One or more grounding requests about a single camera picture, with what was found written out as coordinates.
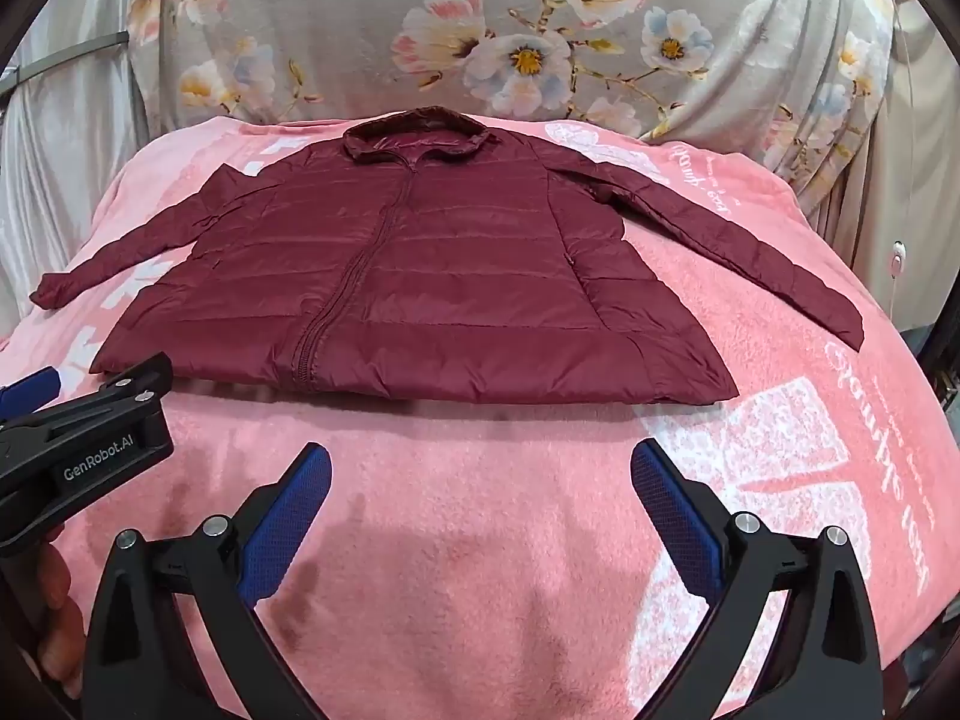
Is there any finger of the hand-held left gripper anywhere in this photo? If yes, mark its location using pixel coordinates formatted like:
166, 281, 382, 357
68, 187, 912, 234
0, 366, 62, 412
0, 351, 176, 475

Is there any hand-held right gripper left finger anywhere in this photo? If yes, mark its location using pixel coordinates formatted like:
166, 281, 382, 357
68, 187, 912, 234
79, 441, 334, 720

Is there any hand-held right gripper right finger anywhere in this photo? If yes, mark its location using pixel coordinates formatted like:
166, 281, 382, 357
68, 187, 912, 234
631, 438, 887, 720

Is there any maroon puffer jacket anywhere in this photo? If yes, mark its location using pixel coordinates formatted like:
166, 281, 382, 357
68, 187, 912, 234
30, 106, 866, 407

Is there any person's left hand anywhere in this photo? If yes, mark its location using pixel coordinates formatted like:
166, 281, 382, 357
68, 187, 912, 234
33, 526, 86, 700

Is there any pink printed blanket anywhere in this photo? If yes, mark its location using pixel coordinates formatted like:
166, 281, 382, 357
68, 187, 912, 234
0, 114, 955, 720

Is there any silver satin cloth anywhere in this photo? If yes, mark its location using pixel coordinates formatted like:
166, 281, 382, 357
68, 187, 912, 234
0, 0, 182, 350

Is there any dark object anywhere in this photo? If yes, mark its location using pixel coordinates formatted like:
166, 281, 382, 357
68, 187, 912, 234
925, 306, 960, 422

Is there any grey floral bed sheet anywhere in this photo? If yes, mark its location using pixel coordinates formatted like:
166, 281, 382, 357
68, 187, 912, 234
126, 0, 925, 271

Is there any grey strap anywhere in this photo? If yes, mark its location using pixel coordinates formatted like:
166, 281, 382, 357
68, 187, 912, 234
0, 28, 131, 92

